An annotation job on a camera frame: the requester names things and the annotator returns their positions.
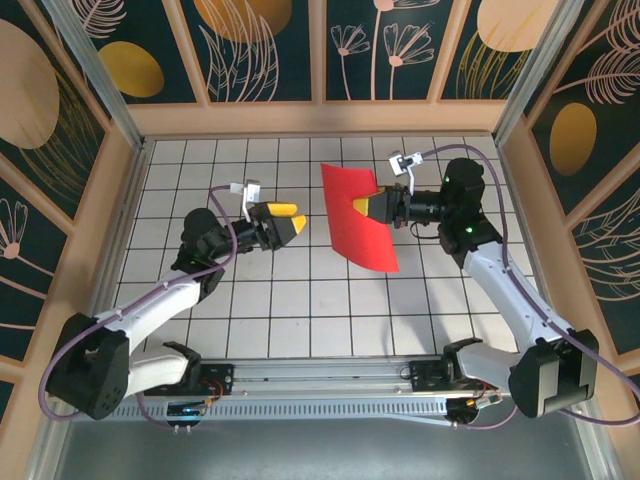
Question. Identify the grey metal sheet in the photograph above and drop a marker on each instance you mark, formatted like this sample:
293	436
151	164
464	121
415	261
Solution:
320	455

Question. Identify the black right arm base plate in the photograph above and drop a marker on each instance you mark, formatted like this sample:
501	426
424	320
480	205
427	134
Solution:
422	375

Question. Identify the left controller board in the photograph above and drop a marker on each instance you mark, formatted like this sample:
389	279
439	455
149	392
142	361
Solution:
185	411

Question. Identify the aluminium side rail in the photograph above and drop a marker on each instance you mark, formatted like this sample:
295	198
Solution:
120	240

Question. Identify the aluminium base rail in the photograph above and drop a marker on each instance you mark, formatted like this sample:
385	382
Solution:
320	377

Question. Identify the aluminium frame post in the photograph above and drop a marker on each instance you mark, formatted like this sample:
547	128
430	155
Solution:
536	75
96	75

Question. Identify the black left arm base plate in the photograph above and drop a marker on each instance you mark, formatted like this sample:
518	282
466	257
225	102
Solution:
220	377

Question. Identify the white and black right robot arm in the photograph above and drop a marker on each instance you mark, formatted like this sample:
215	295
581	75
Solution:
500	280

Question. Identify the right controller board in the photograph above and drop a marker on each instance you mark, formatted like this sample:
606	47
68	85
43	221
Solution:
462	407

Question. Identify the red paper sheet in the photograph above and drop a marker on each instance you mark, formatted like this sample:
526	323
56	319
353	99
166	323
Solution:
345	230

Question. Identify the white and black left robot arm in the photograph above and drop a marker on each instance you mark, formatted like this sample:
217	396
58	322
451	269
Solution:
165	300

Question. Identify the controller board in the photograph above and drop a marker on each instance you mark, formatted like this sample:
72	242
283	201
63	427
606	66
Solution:
462	407
185	411

